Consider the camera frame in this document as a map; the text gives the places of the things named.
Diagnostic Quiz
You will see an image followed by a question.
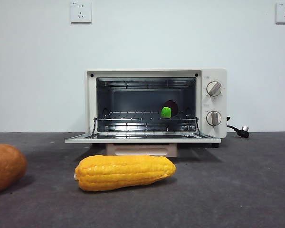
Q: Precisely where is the beige knob slanted pointer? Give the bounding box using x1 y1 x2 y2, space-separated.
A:
206 81 223 97

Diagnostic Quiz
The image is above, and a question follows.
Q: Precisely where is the white Toshiba toaster oven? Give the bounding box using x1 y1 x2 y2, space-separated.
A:
86 68 228 149

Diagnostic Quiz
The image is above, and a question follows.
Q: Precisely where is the yellow corn cob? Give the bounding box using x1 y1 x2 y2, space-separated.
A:
74 154 177 192

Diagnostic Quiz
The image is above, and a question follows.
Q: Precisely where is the black oven power cord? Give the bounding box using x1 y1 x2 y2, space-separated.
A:
226 115 251 139

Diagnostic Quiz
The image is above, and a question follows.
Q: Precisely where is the wire oven rack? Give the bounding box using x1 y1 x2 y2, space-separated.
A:
93 110 200 135

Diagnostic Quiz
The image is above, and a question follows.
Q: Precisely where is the glass oven door beige handle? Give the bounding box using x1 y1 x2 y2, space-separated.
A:
64 132 222 158

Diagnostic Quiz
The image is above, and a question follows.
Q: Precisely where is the beige knob upright pointer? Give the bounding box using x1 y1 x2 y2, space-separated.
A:
205 110 222 127

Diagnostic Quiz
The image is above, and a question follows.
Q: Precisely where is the brown potato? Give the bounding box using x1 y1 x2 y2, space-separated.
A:
0 143 28 194

